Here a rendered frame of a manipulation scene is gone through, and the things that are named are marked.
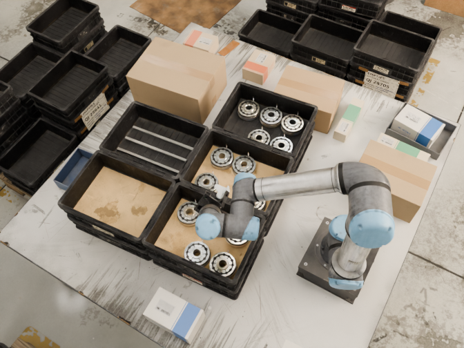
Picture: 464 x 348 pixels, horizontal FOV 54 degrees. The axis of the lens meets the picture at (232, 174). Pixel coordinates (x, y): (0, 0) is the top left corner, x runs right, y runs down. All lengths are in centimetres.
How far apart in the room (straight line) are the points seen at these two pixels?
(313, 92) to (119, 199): 103
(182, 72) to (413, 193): 120
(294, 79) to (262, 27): 122
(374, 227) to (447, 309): 162
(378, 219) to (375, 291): 77
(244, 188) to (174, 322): 64
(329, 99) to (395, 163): 44
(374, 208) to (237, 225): 40
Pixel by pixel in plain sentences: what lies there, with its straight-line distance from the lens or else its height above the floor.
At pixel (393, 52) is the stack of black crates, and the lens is 306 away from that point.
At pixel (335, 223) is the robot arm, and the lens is 168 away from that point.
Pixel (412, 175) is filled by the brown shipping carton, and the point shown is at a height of 86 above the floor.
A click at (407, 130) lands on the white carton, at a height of 77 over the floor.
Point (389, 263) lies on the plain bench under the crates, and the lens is 203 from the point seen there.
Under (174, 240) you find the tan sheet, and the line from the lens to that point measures 187.
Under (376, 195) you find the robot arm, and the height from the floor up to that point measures 145.
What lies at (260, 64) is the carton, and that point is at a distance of 248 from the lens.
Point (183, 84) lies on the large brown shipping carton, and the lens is 224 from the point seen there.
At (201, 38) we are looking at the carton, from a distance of 264.
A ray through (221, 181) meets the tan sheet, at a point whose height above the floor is 83.
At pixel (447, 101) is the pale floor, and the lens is 358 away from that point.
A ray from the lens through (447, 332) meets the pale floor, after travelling 278.
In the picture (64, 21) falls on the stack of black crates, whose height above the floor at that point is 49.
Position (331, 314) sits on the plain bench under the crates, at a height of 70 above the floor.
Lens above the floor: 253
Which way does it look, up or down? 58 degrees down
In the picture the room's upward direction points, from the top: 5 degrees counter-clockwise
